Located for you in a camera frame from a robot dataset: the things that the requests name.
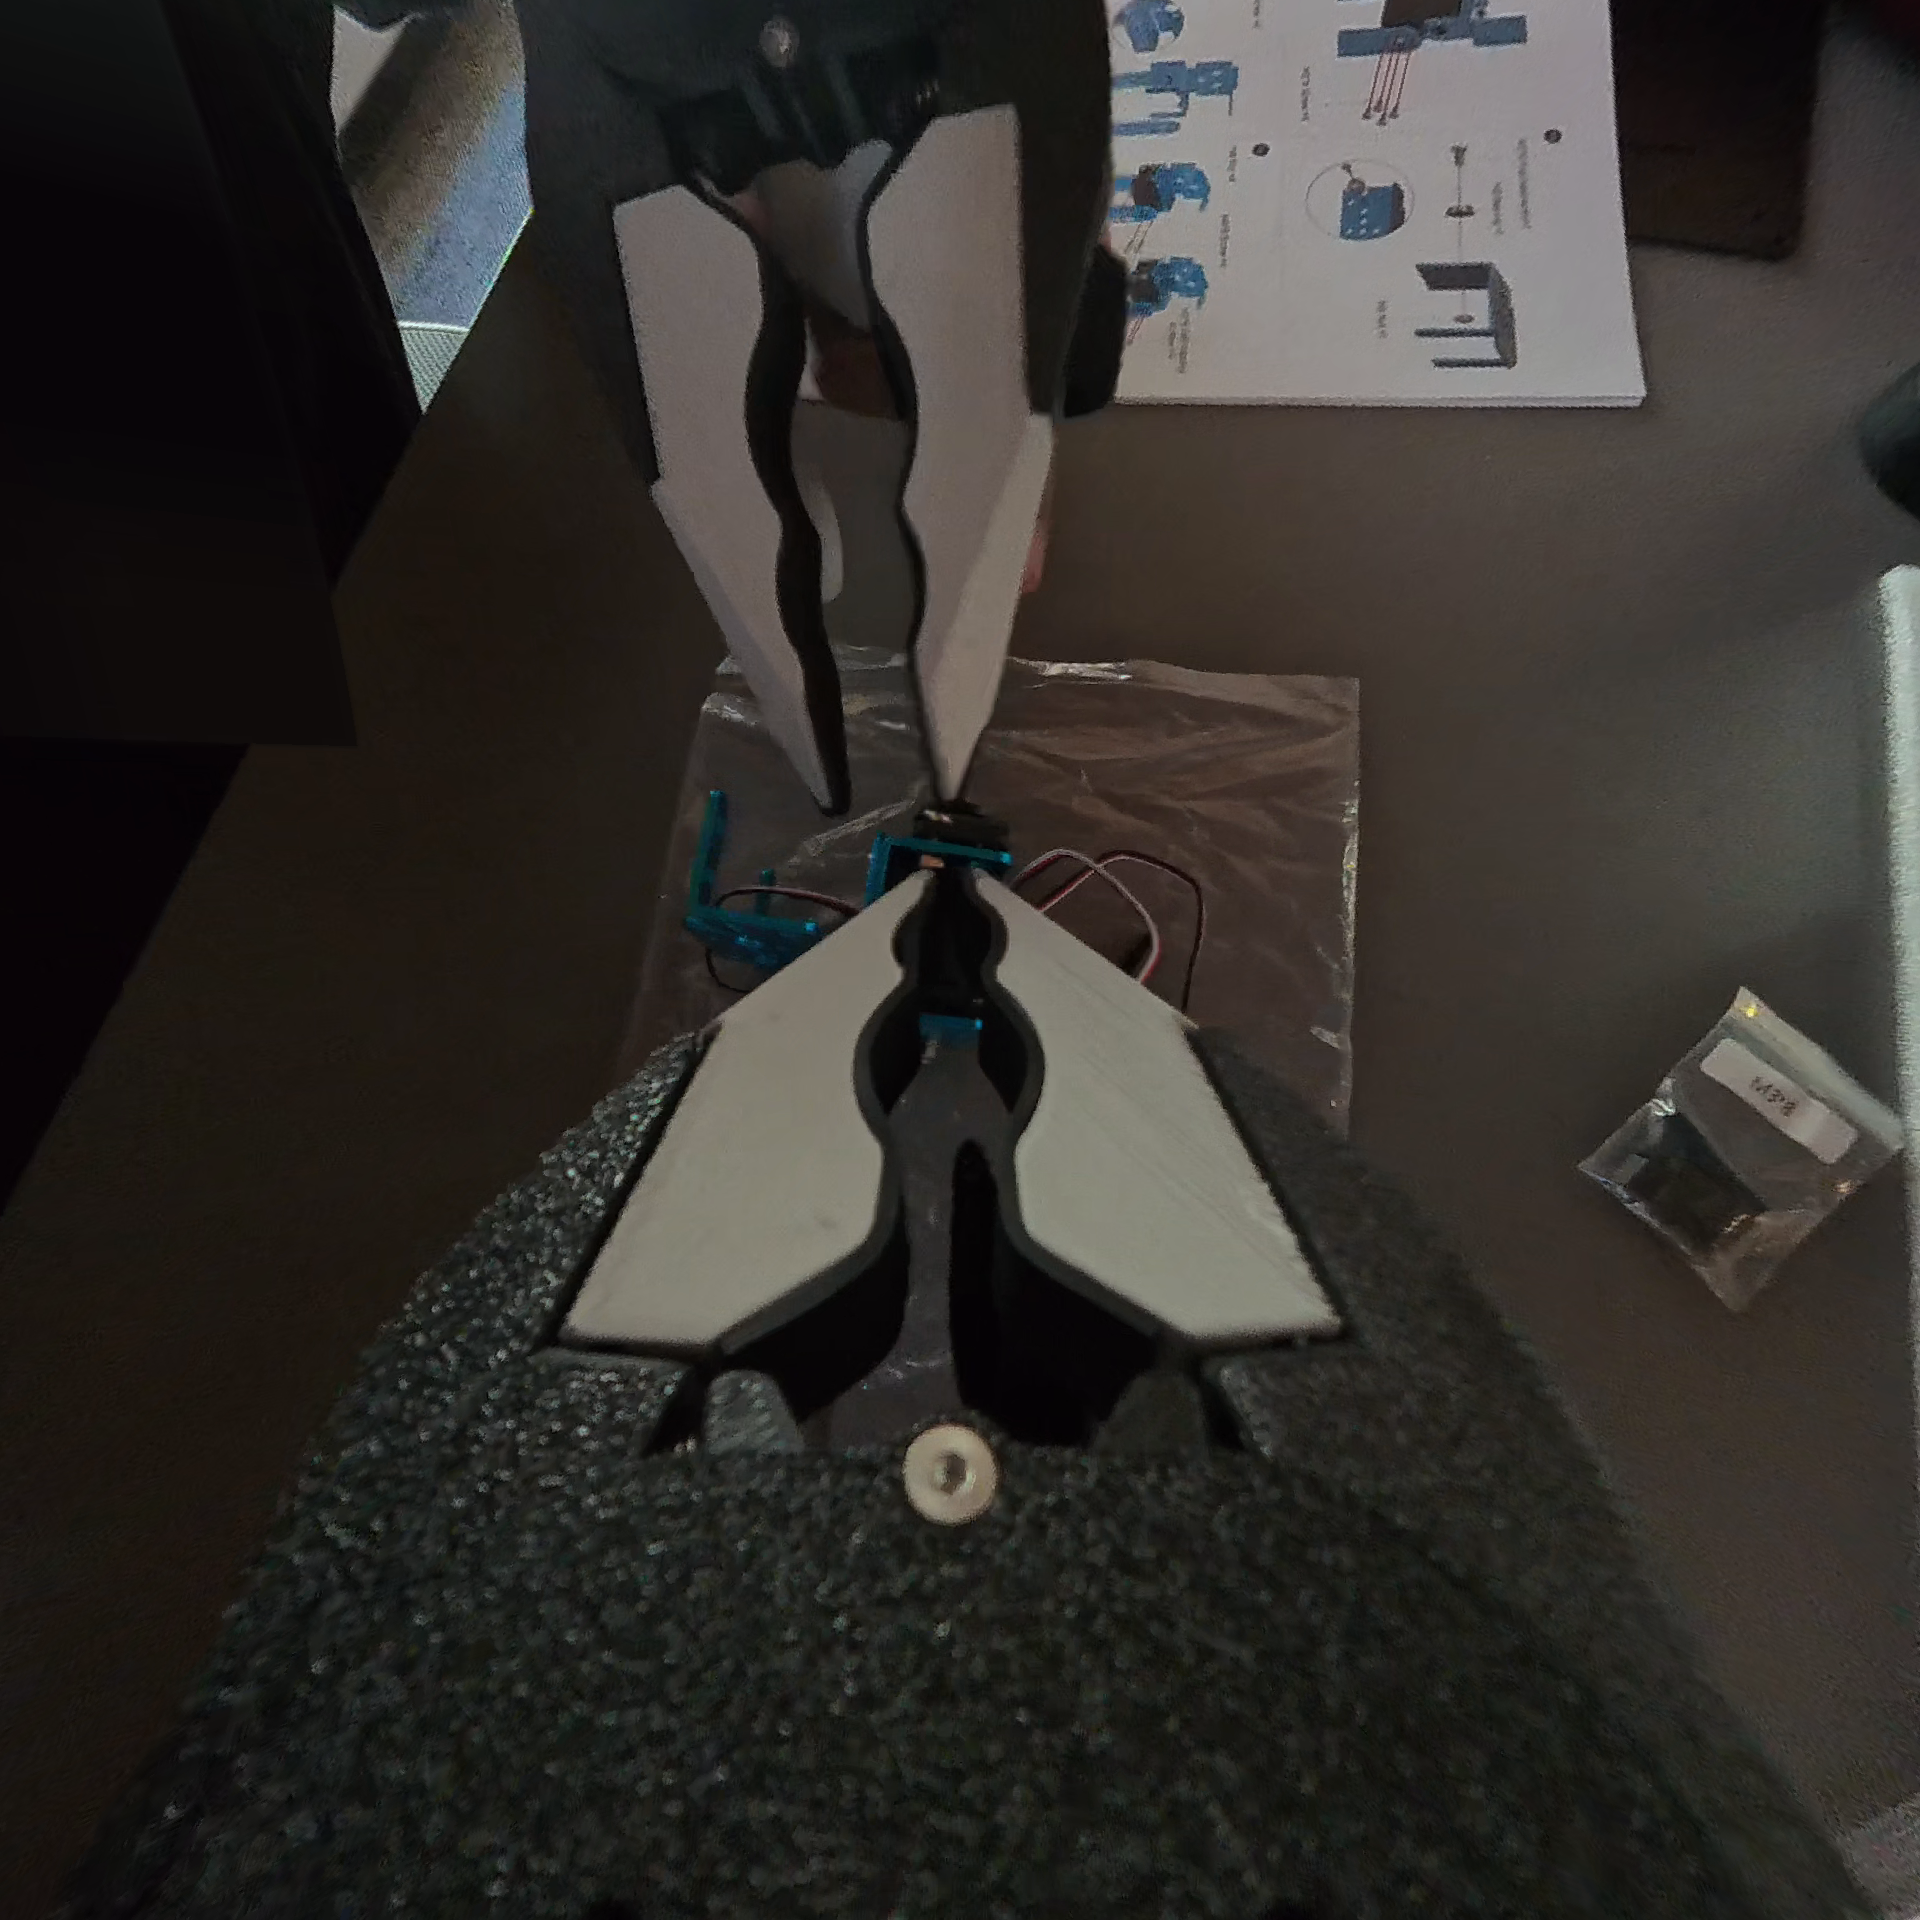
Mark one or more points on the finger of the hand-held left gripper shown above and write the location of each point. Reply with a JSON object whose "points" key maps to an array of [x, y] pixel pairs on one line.
{"points": [[968, 376], [699, 421]]}

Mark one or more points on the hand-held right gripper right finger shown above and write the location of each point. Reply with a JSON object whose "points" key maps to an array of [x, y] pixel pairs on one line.
{"points": [[1156, 1172]]}

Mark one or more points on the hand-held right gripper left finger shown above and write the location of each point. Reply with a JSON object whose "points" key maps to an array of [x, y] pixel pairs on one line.
{"points": [[734, 1184]]}

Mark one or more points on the blue perforated metal bracket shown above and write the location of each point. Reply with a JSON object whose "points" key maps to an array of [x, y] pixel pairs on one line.
{"points": [[715, 862]]}

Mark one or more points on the black servo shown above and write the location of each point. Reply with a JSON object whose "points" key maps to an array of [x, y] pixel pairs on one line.
{"points": [[960, 858]]}

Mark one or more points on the person's left hand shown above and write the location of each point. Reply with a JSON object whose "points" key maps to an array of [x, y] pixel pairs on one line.
{"points": [[856, 359]]}

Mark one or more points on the white instruction manual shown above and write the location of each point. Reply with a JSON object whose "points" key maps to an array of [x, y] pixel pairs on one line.
{"points": [[1350, 300]]}

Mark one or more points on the large clear plastic bag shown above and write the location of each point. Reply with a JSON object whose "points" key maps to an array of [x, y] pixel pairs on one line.
{"points": [[1200, 780]]}

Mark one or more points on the zip bag with black parts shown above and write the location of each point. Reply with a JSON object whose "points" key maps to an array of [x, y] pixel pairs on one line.
{"points": [[1724, 1184]]}

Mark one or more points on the dark brown flat case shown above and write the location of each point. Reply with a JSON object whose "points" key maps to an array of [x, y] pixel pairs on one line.
{"points": [[1711, 135]]}

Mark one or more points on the white foam sheet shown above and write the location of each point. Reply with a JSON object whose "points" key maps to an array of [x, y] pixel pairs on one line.
{"points": [[1899, 826]]}

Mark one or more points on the black bottle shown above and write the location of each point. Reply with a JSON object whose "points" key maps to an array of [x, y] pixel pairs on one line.
{"points": [[1899, 450]]}

